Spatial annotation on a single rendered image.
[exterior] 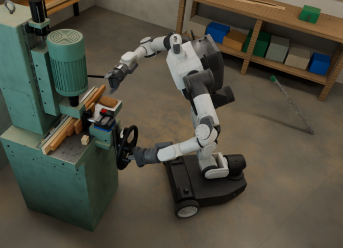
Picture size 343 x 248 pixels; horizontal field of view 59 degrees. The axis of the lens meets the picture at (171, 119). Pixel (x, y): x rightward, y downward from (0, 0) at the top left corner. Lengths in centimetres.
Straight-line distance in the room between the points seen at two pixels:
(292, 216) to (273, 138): 94
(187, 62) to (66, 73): 64
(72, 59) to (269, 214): 203
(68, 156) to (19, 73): 51
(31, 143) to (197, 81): 107
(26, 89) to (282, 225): 217
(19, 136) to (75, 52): 74
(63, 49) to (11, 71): 38
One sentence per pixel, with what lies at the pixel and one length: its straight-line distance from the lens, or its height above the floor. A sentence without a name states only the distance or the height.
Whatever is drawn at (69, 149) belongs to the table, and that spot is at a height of 90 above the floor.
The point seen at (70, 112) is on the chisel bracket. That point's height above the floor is 100.
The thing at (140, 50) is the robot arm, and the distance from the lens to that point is 209.
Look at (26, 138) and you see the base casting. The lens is 205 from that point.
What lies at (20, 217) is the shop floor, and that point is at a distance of 268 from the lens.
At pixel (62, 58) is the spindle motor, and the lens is 158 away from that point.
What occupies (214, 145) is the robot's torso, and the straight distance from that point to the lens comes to 221.
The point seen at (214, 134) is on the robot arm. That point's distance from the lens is 153.
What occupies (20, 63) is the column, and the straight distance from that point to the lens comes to 174.
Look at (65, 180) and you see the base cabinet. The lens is 206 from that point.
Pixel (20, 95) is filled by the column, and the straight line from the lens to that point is 190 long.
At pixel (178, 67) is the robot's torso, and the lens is 168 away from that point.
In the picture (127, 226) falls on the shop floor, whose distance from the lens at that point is 251.
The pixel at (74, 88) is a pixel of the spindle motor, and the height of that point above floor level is 122.
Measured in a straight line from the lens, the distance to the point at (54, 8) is 431.
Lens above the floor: 222
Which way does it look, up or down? 42 degrees down
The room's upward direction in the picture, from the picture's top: 8 degrees clockwise
